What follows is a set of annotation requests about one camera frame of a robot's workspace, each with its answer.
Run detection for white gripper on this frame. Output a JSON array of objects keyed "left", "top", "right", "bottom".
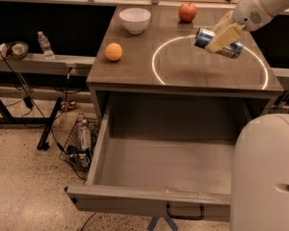
[{"left": 205, "top": 0, "right": 273, "bottom": 53}]

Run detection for blue silver redbull can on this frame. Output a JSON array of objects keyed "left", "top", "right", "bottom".
[{"left": 195, "top": 29, "right": 244, "bottom": 59}]

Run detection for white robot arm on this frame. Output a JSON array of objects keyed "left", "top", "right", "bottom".
[{"left": 205, "top": 0, "right": 289, "bottom": 231}]

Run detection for open grey wooden drawer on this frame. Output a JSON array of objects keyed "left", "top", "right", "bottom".
[{"left": 66, "top": 92, "right": 248, "bottom": 221}]

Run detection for red apple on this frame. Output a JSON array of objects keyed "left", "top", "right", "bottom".
[{"left": 178, "top": 3, "right": 197, "bottom": 23}]

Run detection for grey wooden cabinet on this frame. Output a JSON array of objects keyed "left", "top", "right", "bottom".
[{"left": 87, "top": 5, "right": 283, "bottom": 114}]

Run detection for white ceramic bowl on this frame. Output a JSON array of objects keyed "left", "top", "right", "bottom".
[{"left": 119, "top": 8, "right": 151, "bottom": 35}]

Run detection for orange fruit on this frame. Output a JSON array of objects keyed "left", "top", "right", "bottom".
[{"left": 105, "top": 43, "right": 122, "bottom": 62}]

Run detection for grey side bench shelf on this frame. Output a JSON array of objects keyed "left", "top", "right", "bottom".
[{"left": 0, "top": 53, "right": 95, "bottom": 77}]

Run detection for clear plastic water bottle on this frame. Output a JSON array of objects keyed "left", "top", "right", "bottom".
[{"left": 38, "top": 31, "right": 55, "bottom": 60}]

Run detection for small bowl with clutter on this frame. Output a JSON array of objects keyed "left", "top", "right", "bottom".
[{"left": 0, "top": 41, "right": 29, "bottom": 60}]

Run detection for wire basket with bottles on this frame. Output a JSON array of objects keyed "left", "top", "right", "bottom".
[{"left": 62, "top": 113, "right": 99, "bottom": 172}]

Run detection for black drawer handle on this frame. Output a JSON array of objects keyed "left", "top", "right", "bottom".
[{"left": 166, "top": 204, "right": 204, "bottom": 220}]

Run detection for black desk leg frame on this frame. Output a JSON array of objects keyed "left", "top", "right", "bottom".
[{"left": 0, "top": 85, "right": 64, "bottom": 152}]

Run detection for black power adapter cable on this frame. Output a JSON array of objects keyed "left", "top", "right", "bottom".
[{"left": 0, "top": 50, "right": 88, "bottom": 181}]

